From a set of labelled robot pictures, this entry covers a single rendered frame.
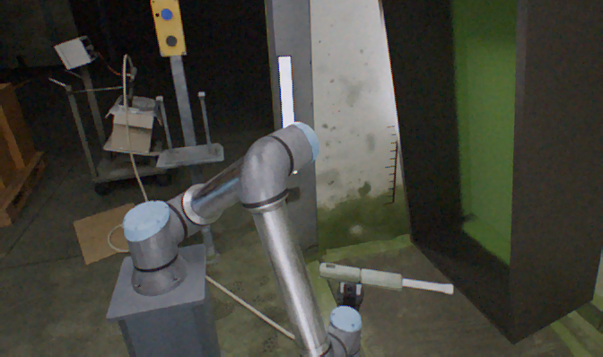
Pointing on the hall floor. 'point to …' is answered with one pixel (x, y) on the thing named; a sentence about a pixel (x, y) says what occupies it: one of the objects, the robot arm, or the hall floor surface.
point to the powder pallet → (21, 188)
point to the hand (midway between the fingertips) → (351, 279)
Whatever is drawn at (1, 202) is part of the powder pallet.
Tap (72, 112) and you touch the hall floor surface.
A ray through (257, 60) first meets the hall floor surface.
